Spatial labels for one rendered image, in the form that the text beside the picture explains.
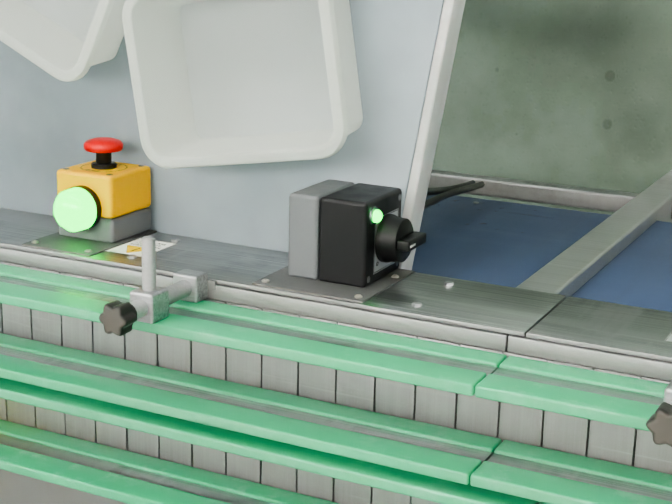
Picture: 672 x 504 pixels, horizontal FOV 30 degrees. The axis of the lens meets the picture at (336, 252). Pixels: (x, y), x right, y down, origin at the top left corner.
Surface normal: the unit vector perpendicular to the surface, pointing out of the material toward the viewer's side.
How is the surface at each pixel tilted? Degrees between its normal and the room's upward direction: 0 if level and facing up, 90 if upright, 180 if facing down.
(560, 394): 90
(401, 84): 0
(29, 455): 90
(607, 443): 0
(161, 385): 90
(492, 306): 90
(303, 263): 0
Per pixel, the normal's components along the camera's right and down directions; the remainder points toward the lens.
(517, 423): -0.45, 0.22
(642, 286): 0.02, -0.96
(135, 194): 0.89, 0.14
